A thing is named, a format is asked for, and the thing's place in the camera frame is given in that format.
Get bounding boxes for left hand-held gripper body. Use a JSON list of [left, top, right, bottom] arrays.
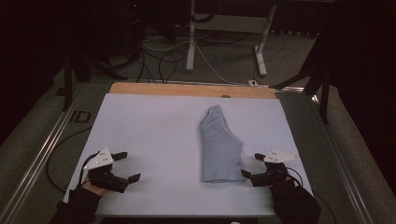
[[82, 147, 130, 194]]

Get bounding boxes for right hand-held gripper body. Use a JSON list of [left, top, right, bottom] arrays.
[[249, 149, 299, 188]]

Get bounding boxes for grey-blue tank top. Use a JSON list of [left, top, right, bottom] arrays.
[[199, 104, 248, 184]]

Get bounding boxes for person's left hand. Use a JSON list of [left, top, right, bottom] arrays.
[[80, 180, 108, 197]]

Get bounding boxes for person's right hand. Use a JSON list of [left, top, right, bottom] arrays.
[[268, 178, 301, 203]]

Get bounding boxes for light blue table mat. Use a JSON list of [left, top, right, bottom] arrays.
[[62, 92, 314, 218]]

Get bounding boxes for black tripod stand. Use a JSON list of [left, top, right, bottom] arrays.
[[61, 50, 129, 113], [270, 31, 333, 125]]

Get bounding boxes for dark equipment rack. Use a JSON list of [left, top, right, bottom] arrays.
[[101, 0, 146, 64]]

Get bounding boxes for black power strip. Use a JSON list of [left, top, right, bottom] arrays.
[[270, 29, 319, 37]]

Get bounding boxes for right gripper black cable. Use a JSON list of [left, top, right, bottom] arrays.
[[285, 167, 338, 224]]

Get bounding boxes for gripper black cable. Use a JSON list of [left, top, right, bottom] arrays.
[[285, 167, 338, 224], [45, 125, 98, 191]]

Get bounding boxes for black rectangular floor bracket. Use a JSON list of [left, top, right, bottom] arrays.
[[68, 110, 92, 124]]

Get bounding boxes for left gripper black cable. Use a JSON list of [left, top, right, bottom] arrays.
[[45, 125, 98, 191]]

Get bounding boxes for aluminium floor rail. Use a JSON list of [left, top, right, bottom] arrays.
[[310, 92, 376, 224], [0, 83, 89, 224]]

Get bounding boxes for white floor cable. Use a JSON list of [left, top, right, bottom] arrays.
[[142, 36, 250, 86]]

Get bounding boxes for tangle of black floor cables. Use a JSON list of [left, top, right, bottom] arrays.
[[135, 48, 187, 85]]

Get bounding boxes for white metal desk frame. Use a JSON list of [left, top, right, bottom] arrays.
[[185, 0, 277, 77]]

